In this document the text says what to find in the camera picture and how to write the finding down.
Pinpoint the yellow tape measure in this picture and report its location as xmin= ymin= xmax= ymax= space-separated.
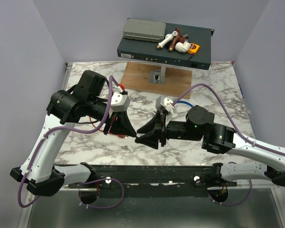
xmin=187 ymin=43 xmax=200 ymax=55

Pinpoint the blue cable lock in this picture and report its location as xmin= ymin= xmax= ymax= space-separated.
xmin=177 ymin=100 xmax=194 ymax=107

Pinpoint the metal bracket with lock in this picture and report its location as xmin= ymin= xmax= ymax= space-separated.
xmin=148 ymin=68 xmax=165 ymax=85

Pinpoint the silver key set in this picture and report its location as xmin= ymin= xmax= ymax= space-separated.
xmin=118 ymin=145 xmax=131 ymax=152

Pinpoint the black mounting base plate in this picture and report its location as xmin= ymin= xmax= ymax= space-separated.
xmin=68 ymin=163 xmax=237 ymax=198

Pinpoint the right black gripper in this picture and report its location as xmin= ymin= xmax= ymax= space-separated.
xmin=134 ymin=110 xmax=202 ymax=150

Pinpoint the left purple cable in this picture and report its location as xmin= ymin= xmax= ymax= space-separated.
xmin=18 ymin=75 xmax=125 ymax=210

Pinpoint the dark blue network switch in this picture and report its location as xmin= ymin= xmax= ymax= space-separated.
xmin=117 ymin=22 xmax=213 ymax=70

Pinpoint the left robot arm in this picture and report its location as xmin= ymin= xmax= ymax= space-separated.
xmin=10 ymin=70 xmax=136 ymax=196

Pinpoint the wooden base board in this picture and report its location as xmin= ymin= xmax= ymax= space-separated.
xmin=121 ymin=62 xmax=192 ymax=97

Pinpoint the white pvc pipe fitting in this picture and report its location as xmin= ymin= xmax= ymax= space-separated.
xmin=157 ymin=31 xmax=178 ymax=49

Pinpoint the grey plastic tool case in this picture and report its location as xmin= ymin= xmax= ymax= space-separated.
xmin=123 ymin=19 xmax=166 ymax=43

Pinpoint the white pvc elbow fitting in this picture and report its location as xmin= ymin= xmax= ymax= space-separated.
xmin=175 ymin=41 xmax=191 ymax=53

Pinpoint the brown pipe fitting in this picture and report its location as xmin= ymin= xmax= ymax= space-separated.
xmin=169 ymin=27 xmax=186 ymax=52

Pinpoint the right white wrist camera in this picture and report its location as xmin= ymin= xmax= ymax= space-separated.
xmin=155 ymin=95 xmax=174 ymax=126

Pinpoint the red cable padlock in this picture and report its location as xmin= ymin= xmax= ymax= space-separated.
xmin=89 ymin=116 xmax=128 ymax=140

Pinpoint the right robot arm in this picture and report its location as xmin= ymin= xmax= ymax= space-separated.
xmin=135 ymin=105 xmax=285 ymax=187

